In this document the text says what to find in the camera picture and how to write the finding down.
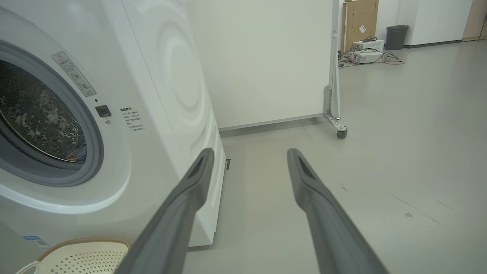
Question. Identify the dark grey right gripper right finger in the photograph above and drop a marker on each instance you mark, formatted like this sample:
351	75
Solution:
335	236

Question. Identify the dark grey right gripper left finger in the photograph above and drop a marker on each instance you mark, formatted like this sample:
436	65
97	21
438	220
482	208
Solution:
171	228

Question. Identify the metal partition foot with caster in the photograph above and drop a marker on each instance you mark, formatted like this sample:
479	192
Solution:
333	114

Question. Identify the cream perforated laundry basket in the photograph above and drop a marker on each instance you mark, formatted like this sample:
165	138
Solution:
87	258

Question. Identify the white rolling partition panel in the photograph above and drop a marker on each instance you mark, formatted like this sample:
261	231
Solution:
266	57

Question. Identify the white electronic equipment box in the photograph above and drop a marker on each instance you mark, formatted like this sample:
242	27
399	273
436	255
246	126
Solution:
368	57
369	45

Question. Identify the tall brown cardboard box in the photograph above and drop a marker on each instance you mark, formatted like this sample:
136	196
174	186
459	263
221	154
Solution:
361	15

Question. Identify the dark grey trash bin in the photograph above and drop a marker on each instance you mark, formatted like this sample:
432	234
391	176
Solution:
397	38

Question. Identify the brown wooden door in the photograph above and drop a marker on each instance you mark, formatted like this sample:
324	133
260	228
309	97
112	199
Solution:
475	19

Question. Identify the white front-load washing machine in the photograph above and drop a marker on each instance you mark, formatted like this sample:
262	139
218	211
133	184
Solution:
152	57

